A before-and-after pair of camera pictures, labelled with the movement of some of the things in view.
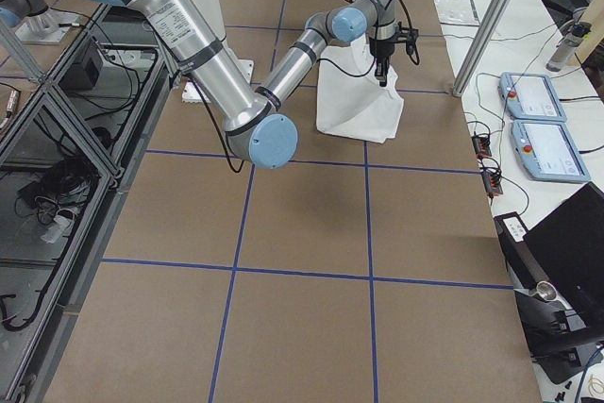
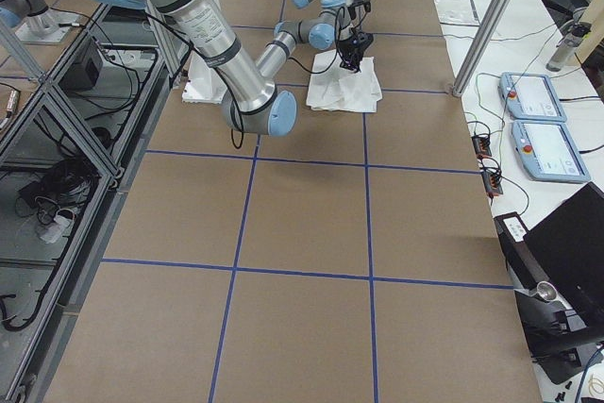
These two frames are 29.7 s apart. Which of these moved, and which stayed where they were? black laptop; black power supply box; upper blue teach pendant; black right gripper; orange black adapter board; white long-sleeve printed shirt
Moved: white long-sleeve printed shirt; black right gripper
Stayed: orange black adapter board; black laptop; upper blue teach pendant; black power supply box
